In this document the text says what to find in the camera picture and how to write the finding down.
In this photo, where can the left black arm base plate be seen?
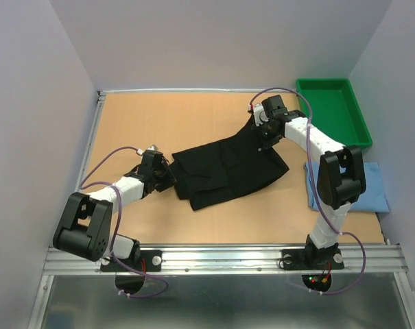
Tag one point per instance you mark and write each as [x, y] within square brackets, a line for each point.
[149, 261]

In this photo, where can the aluminium table frame rail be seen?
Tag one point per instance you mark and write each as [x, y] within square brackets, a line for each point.
[85, 159]

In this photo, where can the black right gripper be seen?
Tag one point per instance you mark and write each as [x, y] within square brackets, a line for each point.
[264, 143]

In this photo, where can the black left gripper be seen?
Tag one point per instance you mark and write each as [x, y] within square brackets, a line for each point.
[170, 179]

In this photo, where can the light blue folded shirt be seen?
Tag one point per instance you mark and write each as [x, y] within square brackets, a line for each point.
[372, 200]

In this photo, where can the front aluminium rail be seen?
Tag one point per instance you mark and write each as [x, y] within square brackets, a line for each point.
[222, 259]

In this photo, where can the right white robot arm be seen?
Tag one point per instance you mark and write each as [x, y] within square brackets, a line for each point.
[341, 176]

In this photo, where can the black long sleeve shirt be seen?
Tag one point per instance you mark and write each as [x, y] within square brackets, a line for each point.
[226, 169]

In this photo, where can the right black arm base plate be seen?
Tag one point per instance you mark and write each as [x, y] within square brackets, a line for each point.
[310, 259]

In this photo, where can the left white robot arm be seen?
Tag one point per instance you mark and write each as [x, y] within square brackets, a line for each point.
[84, 226]

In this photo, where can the green plastic bin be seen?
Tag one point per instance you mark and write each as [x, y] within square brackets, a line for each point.
[336, 111]

